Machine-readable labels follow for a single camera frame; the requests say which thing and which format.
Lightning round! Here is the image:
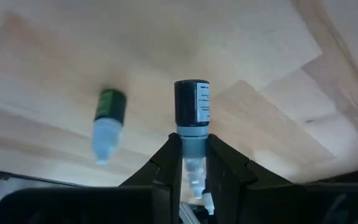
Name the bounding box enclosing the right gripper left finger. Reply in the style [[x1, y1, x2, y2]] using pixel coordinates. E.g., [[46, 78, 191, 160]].
[[118, 133, 183, 224]]

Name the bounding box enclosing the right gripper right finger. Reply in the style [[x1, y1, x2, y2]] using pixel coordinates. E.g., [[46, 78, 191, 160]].
[[206, 133, 304, 224]]

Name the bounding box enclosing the small black bottle white label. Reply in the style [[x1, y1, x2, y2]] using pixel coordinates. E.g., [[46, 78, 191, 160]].
[[173, 79, 211, 200]]

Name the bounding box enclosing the small dark green coloring bottle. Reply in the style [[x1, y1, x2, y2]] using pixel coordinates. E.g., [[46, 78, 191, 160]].
[[91, 88, 127, 166]]

